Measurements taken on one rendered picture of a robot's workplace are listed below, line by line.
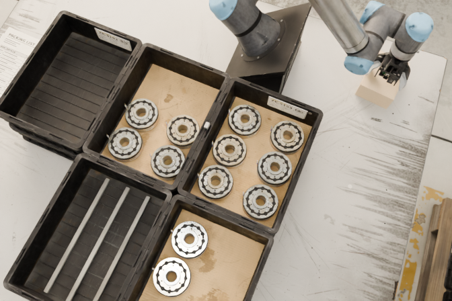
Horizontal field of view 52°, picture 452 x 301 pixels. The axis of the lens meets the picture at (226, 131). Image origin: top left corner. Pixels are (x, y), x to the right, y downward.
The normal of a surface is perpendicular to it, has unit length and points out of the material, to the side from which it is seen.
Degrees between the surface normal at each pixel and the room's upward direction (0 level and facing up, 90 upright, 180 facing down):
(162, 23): 0
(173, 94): 0
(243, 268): 0
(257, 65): 43
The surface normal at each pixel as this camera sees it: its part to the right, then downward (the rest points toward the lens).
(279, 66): -0.62, -0.51
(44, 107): 0.01, -0.37
